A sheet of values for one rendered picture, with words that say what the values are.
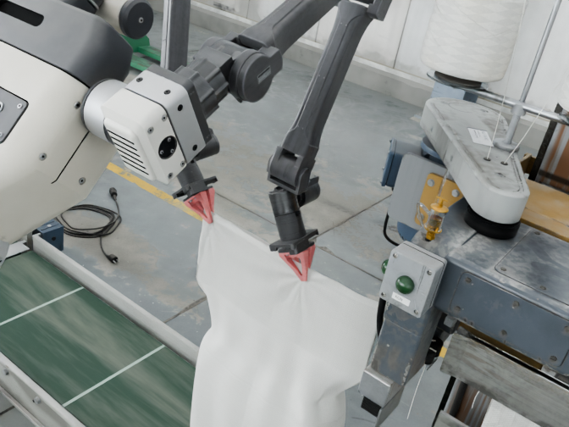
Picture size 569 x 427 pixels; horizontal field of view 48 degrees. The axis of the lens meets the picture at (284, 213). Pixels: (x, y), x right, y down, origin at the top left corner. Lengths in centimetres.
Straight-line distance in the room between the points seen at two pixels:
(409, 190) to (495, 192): 40
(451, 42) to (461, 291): 46
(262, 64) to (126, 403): 125
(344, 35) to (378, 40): 559
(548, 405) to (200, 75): 81
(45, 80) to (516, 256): 76
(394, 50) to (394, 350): 581
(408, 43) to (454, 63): 550
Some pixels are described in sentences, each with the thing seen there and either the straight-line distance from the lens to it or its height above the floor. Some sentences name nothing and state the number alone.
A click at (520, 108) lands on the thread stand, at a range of 126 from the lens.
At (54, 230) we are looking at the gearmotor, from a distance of 273.
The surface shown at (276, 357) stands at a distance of 147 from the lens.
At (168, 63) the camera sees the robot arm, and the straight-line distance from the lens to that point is 152.
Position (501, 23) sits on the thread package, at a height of 164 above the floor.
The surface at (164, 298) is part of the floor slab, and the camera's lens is 301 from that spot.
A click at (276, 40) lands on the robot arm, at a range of 105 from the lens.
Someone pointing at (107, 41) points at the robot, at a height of 154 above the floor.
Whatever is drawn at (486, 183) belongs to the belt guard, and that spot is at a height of 142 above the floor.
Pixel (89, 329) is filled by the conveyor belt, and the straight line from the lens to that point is 222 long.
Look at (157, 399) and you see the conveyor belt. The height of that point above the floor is 38.
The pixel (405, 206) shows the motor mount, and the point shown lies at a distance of 145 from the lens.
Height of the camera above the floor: 179
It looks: 27 degrees down
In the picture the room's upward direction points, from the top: 11 degrees clockwise
